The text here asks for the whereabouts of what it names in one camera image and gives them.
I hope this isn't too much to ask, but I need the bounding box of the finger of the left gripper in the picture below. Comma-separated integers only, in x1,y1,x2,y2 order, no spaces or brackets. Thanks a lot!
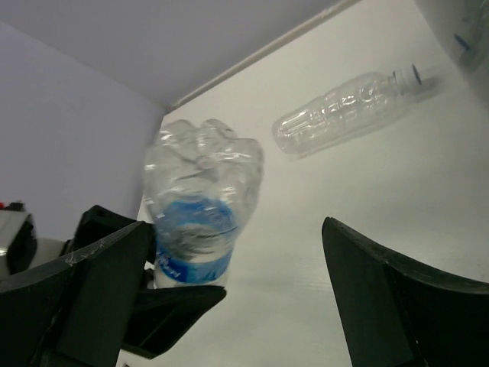
122,285,226,359
60,205,135,256

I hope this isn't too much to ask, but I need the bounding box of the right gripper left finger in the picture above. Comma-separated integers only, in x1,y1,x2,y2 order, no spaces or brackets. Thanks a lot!
1,222,151,366

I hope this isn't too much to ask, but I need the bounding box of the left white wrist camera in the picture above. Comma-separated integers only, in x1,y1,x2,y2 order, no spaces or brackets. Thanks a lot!
1,202,65,280

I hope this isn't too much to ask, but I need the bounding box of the clear bottle blue label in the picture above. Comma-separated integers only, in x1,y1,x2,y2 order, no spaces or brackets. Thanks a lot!
143,119,264,288

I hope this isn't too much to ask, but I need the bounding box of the clear crushed bottle near bin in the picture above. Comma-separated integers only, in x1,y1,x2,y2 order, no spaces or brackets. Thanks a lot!
272,65,423,155

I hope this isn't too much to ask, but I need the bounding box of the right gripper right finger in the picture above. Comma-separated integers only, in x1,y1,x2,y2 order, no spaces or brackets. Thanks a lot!
322,217,488,366

